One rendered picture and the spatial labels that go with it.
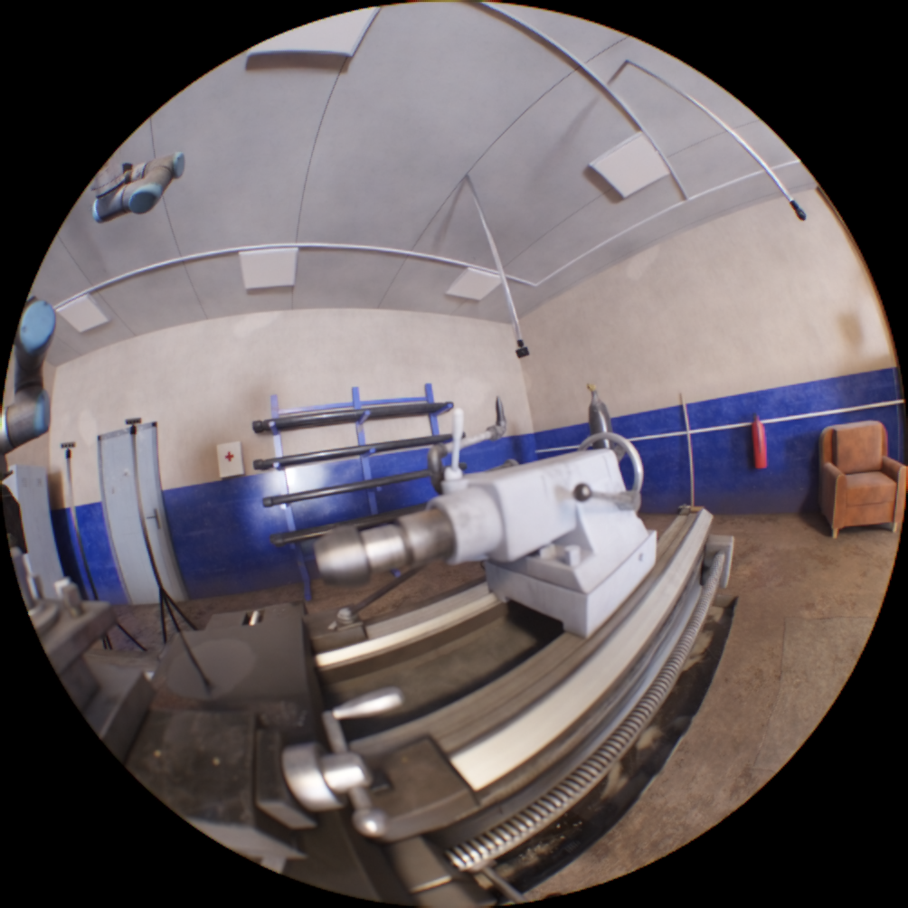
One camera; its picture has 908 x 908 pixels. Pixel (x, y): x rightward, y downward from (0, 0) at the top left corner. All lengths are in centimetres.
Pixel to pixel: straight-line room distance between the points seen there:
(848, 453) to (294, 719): 369
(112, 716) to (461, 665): 65
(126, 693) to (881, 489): 360
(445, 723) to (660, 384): 375
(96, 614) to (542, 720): 50
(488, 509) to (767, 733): 149
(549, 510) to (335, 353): 348
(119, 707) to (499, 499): 52
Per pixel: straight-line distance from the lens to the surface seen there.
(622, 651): 55
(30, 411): 81
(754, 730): 155
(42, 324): 72
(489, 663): 71
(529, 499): 45
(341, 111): 231
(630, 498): 63
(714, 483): 377
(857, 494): 323
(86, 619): 30
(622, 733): 56
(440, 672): 70
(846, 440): 348
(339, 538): 38
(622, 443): 76
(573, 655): 55
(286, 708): 43
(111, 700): 33
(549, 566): 54
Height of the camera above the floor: 121
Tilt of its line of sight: level
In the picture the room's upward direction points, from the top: 9 degrees counter-clockwise
